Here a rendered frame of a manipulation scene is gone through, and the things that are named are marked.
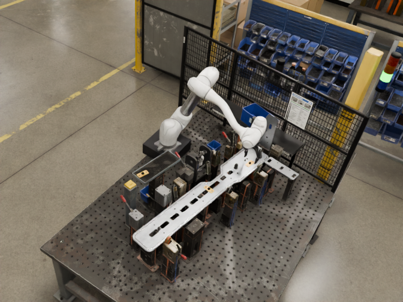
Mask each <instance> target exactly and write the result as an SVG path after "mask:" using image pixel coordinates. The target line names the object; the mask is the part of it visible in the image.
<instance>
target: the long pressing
mask: <svg viewBox="0 0 403 302"><path fill-rule="evenodd" d="M244 151H245V149H241V150H240V151H239V152H237V153H236V154H235V155H233V156H232V157H231V158H230V159H228V160H227V161H225V163H223V164H222V165H221V166H220V173H221V174H220V175H219V176H217V177H216V178H214V179H213V180H212V181H211V182H200V183H199V184H198V185H196V186H195V187H193V188H192V189H191V190H190V191H188V192H187V193H186V194H185V195H183V196H182V197H180V198H179V199H178V200H177V201H175V202H174V203H173V204H171V205H170V206H169V207H167V208H166V209H165V210H163V211H162V212H161V213H160V214H158V215H157V216H156V217H154V218H153V219H152V220H150V221H149V222H148V223H147V224H145V225H144V226H142V227H141V228H140V229H139V230H137V231H136V232H135V233H134V234H133V240H134V241H135V242H136V243H137V244H138V245H139V246H141V247H142V248H143V249H144V250H145V251H147V252H152V251H154V250H155V249H156V248H157V247H158V246H160V245H161V244H162V243H164V242H165V239H166V237H168V236H172V235H173V234H174V233H175V232H176V231H178V230H179V229H180V228H182V227H183V226H184V225H185V224H186V223H187V222H189V221H190V220H191V219H192V218H193V217H194V216H196V215H197V214H198V213H200V212H201V211H202V210H203V209H204V208H206V207H207V206H208V205H209V204H210V203H211V202H213V201H214V200H215V199H217V198H218V197H219V196H220V195H221V194H222V193H224V192H225V191H226V190H227V188H228V187H229V186H230V185H231V186H232V185H233V184H235V183H239V182H241V181H243V180H244V179H245V178H246V177H248V176H249V175H250V174H251V173H252V172H253V171H255V170H256V169H257V166H258V165H259V164H263V163H264V162H265V160H267V159H268V158H269V157H268V156H267V154H265V153H263V152H262V158H261V159H259V160H258V161H257V163H256V164H254V163H255V159H256V157H257V155H256V152H255V150H254V149H253V148H250V149H248V153H247V156H246V157H244V155H245V153H244ZM247 158H248V159H247ZM245 159H246V161H245ZM250 160H252V161H254V163H253V164H252V165H251V166H250V167H247V166H246V165H245V164H246V163H248V162H249V161H250ZM235 163H238V169H234V165H235ZM229 171H232V172H233V173H231V174H230V175H229V174H227V173H228V172H229ZM222 176H226V178H225V179H224V180H221V179H220V178H221V177H222ZM216 181H218V182H219V184H218V185H216V186H215V187H214V188H213V190H214V192H213V193H210V192H209V191H208V193H207V194H206V195H204V196H203V197H201V198H198V196H199V195H200V194H201V193H202V192H204V191H205V188H203V187H204V186H206V185H208V187H210V186H211V185H213V184H214V183H215V182H216ZM193 194H194V195H193ZM195 198H196V199H198V201H197V202H195V203H194V204H193V205H191V204H190V202H191V201H192V200H193V199H195ZM185 206H188V207H189V208H188V209H186V210H185V211H184V212H181V211H180V210H181V209H182V208H184V207H185ZM176 213H177V214H179V216H178V217H177V218H176V219H174V220H171V219H170V218H171V217H172V216H173V215H175V214H176ZM166 221H167V222H169V224H168V225H167V226H165V227H164V228H161V229H160V230H158V226H161V225H162V224H163V223H164V222H166ZM156 229H157V231H159V232H158V233H157V234H155V235H154V236H153V237H150V236H149V234H150V233H152V232H153V231H155V230H156Z"/></svg>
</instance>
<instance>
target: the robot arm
mask: <svg viewBox="0 0 403 302"><path fill-rule="evenodd" d="M218 77H219V72H218V70H217V69H216V68H215V67H207V68H205V69H204V70H203V71H202V72H201V73H200V74H199V75H198V77H196V78H195V77H191V78H190V79H189V81H188V83H187V85H188V87H189V89H190V90H191V91H192V92H191V93H190V95H189V97H188V98H187V100H186V101H185V103H184V104H183V106H180V107H178V108H177V110H176V111H175V112H174V113H173V115H172V116H171V117H170V118H169V119H166V120H164V121H163V122H162V124H161V126H160V140H158V141H157V142H155V143H154V145H156V146H158V148H157V151H161V150H163V151H166V150H169V151H171V152H172V151H173V150H175V148H177V147H178V146H181V143H180V142H178V141H177V138H178V136H179V134H180V133H181V131H182V130H183V129H184V128H185V127H186V126H187V124H189V122H190V120H191V118H192V116H193V114H192V111H193V110H194V109H195V107H196V105H197V104H198V103H199V101H200V100H201V99H202V98H203V99H205V100H207V101H209V102H211V103H214V104H216V105H217V106H218V107H219V108H220V109H221V110H222V112H223V113H224V115H225V117H226V118H227V120H228V122H229V124H230V125H231V127H232V128H233V129H234V131H235V132H237V133H238V134H239V136H240V139H241V140H242V145H243V149H245V151H244V153H245V155H244V157H246V156H247V153H248V149H250V148H253V149H254V150H255V152H256V155H257V157H256V159H255V163H254V164H256V163H257V161H258V160H259V159H261V158H262V152H261V150H262V147H261V148H260V147H259V144H260V142H261V140H262V137H263V134H264V132H265V130H266V125H267V122H266V119H265V118H264V117H262V116H258V117H256V118H255V120H254V122H253V124H252V126H251V128H243V127H241V126H240V125H239V124H238V123H237V122H236V119H235V118H234V116H233V113H232V112H231V110H230V108H229V106H228V105H227V103H226V102H225V101H224V100H223V99H222V98H221V97H220V96H219V95H218V94H217V93H216V92H215V91H214V90H213V89H211V87H212V86H213V85H214V84H215V83H216V81H217V80H218Z"/></svg>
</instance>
